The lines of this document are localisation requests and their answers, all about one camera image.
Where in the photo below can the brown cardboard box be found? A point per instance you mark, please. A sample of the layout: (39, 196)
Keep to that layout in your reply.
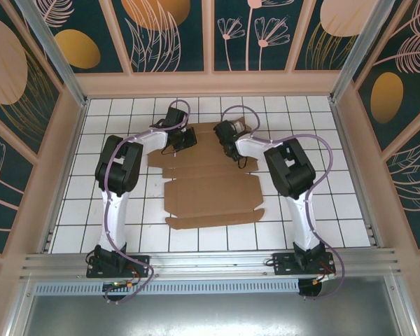
(213, 196)

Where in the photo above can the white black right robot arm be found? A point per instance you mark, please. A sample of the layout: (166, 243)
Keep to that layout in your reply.
(301, 224)

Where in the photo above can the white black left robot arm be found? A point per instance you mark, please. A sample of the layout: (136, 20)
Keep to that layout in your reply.
(115, 224)

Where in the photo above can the grey metal sheet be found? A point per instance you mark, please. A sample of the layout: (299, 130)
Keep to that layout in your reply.
(210, 315)

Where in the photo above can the wall panel with pink flowers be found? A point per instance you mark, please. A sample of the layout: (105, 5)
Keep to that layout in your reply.
(238, 52)

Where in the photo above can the aluminium table side rail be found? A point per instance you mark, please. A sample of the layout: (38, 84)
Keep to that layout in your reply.
(63, 178)
(343, 140)

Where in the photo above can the long aluminium mounting rail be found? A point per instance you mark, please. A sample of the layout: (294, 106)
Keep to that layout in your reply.
(213, 266)

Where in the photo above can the wall panel orange disc leaves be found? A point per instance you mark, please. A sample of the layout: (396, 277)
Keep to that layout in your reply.
(154, 14)

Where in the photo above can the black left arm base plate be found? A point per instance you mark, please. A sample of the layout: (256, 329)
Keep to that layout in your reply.
(140, 264)

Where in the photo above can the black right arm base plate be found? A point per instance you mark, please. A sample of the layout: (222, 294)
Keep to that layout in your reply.
(283, 262)

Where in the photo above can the wall panel with orange oval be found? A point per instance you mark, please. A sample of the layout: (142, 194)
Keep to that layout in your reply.
(77, 49)

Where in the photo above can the aluminium corner post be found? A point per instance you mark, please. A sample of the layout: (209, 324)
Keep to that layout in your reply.
(362, 52)
(57, 56)

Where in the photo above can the wall panel orange oval feather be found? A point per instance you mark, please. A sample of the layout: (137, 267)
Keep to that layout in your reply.
(386, 98)

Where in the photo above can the wall panel beige disc gold lines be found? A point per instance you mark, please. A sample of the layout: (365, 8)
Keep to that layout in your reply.
(339, 17)

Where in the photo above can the wall panel with single flower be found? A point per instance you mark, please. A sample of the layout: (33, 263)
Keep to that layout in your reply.
(3, 182)

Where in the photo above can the wall panel with feather leaves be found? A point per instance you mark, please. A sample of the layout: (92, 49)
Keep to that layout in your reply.
(413, 182)

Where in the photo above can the wall panel with pink feather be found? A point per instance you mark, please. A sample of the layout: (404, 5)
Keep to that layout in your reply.
(399, 31)

